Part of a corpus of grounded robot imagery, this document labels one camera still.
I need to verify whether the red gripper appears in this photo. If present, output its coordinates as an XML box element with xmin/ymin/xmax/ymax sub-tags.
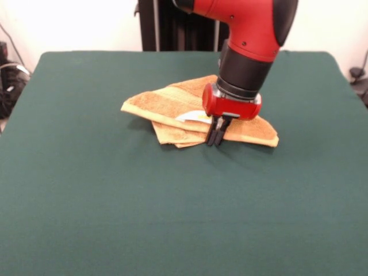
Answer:
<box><xmin>201</xmin><ymin>83</ymin><xmax>263</xmax><ymax>148</ymax></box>

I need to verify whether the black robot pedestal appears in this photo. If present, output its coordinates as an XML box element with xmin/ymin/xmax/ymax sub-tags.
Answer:
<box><xmin>134</xmin><ymin>0</ymin><xmax>231</xmax><ymax>52</ymax></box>

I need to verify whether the dark green table cloth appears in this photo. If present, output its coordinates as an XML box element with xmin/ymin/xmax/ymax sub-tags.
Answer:
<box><xmin>0</xmin><ymin>51</ymin><xmax>368</xmax><ymax>276</ymax></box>

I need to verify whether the black cable bundle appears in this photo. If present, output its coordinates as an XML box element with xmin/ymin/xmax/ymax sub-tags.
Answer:
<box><xmin>0</xmin><ymin>59</ymin><xmax>32</xmax><ymax>120</ymax></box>

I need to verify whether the white cable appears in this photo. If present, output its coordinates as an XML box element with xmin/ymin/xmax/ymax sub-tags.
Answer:
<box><xmin>0</xmin><ymin>62</ymin><xmax>32</xmax><ymax>77</ymax></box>

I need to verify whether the orange terry towel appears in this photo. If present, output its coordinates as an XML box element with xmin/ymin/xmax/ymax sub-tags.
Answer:
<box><xmin>120</xmin><ymin>74</ymin><xmax>280</xmax><ymax>149</ymax></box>

